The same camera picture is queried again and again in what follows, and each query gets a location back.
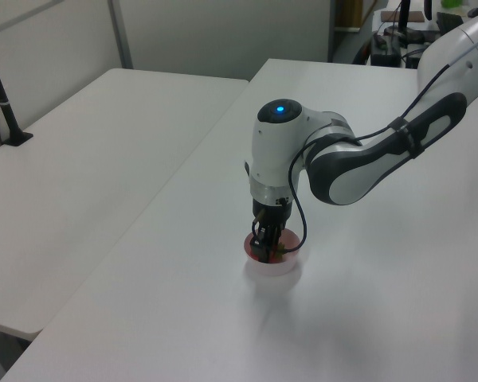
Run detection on brown desk pad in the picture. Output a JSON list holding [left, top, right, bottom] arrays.
[[379, 10, 425, 23]]

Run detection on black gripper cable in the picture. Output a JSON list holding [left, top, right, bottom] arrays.
[[276, 32, 478, 254]]

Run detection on red toy strawberry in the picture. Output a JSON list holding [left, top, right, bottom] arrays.
[[251, 243, 288, 264]]

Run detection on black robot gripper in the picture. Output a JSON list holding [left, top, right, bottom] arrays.
[[249, 197, 293, 264]]

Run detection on black monitor stand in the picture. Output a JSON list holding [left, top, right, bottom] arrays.
[[383, 0, 426, 42]]

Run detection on pink plastic bowl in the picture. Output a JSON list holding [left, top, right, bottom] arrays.
[[243, 227, 304, 278]]

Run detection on black camera stand pole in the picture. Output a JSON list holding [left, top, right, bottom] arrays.
[[0, 33, 34, 148]]

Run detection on black electronics box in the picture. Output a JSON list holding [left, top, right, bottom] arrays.
[[370, 33, 402, 67]]

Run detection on black computer keyboard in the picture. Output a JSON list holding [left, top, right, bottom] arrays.
[[436, 11, 468, 39]]

